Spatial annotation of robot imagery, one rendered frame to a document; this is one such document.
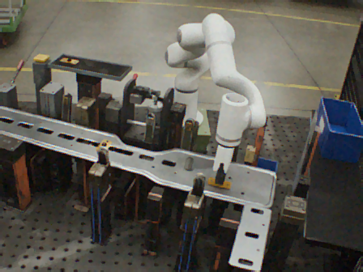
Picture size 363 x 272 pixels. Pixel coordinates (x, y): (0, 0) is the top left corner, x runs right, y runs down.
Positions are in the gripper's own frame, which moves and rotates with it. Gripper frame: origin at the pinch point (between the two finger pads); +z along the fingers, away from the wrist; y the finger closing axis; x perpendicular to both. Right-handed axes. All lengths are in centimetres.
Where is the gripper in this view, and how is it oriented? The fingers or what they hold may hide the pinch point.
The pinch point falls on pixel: (220, 176)
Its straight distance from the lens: 153.3
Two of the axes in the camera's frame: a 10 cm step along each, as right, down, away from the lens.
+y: -2.7, 5.1, -8.2
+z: -1.0, 8.3, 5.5
